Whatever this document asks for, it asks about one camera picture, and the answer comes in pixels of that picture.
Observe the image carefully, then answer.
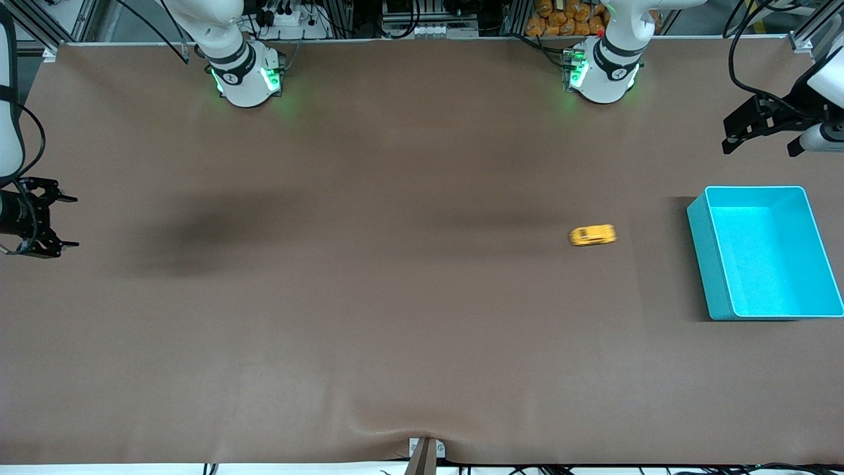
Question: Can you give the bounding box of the orange packaged goods pile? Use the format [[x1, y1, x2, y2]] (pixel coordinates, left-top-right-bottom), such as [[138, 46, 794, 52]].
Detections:
[[526, 0, 611, 38]]

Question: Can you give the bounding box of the white terminal block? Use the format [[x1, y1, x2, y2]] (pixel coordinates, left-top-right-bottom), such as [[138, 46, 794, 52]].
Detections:
[[381, 18, 480, 39]]

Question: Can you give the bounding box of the teal plastic bin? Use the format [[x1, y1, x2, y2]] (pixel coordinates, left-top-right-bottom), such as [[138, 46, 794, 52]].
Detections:
[[686, 185, 844, 322]]

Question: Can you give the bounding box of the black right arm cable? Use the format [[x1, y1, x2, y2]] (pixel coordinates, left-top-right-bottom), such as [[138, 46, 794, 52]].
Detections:
[[0, 99, 47, 182]]

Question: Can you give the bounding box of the yellow beetle toy car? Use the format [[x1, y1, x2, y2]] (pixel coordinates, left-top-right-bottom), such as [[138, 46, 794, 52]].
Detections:
[[569, 224, 618, 247]]

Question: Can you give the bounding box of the metal table clamp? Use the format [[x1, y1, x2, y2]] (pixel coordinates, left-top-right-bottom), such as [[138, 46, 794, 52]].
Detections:
[[409, 437, 446, 475]]

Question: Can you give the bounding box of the aluminium frame rail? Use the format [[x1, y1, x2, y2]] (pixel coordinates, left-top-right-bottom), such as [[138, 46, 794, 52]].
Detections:
[[788, 0, 844, 53], [0, 0, 100, 63]]

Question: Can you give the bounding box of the white power strip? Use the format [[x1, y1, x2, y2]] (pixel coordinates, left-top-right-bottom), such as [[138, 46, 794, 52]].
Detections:
[[254, 5, 330, 40]]

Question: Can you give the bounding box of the brown table mat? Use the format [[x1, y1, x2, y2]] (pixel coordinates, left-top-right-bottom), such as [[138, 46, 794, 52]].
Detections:
[[0, 36, 844, 466]]

